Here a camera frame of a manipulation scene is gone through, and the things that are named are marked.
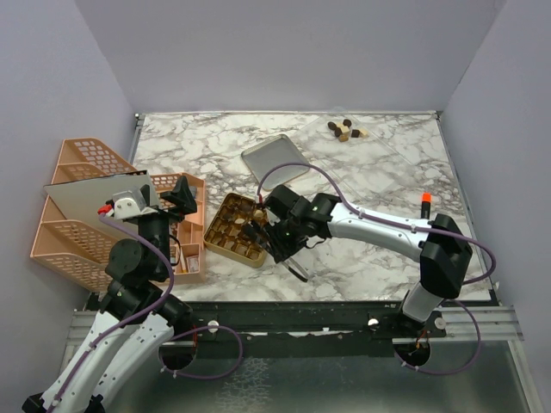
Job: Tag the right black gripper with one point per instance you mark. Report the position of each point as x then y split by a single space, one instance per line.
281 250

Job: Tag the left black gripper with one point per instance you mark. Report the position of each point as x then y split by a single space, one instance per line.
182 197

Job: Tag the black metal tongs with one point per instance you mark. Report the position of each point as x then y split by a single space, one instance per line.
255 234

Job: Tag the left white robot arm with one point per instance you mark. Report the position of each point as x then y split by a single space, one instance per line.
135 316

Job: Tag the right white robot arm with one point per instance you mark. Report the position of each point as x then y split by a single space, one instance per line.
437 245

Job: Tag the gold chocolate box tray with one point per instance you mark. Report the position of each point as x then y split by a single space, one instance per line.
227 239

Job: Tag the peach desk organizer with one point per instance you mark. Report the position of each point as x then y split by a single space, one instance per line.
190 253

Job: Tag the silver tin lid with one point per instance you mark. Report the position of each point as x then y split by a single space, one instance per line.
263 157

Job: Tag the white board sheet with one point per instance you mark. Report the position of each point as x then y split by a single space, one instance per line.
80 200

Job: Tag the peach mesh file rack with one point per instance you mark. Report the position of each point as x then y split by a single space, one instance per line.
70 239

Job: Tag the orange black marker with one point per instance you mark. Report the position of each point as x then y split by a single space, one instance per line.
426 206

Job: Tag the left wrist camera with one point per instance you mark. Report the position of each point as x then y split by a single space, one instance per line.
128 204

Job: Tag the black mounting rail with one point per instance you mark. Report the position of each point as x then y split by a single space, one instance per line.
292 329

